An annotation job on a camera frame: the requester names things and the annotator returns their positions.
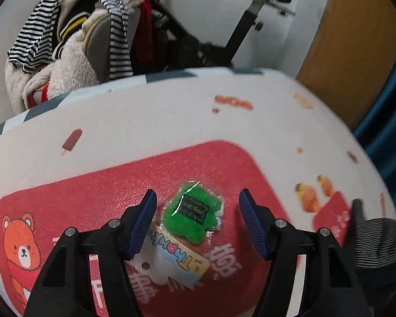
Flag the black white striped shirt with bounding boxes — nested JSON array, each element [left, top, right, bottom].
[[7, 0, 134, 80]]

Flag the dark jacket with yellow stripes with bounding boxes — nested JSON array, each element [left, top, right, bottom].
[[51, 0, 101, 60]]

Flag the wooden door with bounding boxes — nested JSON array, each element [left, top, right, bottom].
[[295, 0, 396, 130]]

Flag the green felt piece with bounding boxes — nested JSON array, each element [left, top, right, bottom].
[[161, 180, 225, 245]]

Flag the pile of clothes on chair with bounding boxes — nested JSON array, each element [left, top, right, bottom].
[[5, 0, 146, 113]]

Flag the printed tablecloth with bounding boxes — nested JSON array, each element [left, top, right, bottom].
[[0, 68, 396, 317]]

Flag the black exercise bike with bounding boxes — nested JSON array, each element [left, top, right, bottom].
[[145, 0, 298, 74]]

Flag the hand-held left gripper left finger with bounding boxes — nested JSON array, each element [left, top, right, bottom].
[[23, 189, 159, 317]]

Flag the blue curtain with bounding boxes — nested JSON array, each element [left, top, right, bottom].
[[352, 30, 396, 206]]

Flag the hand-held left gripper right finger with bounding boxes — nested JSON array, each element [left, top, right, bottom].
[[238, 188, 373, 317]]

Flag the red scarf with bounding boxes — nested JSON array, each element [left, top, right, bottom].
[[132, 0, 154, 71]]

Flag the grey knitted cloth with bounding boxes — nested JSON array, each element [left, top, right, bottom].
[[348, 198, 396, 317]]

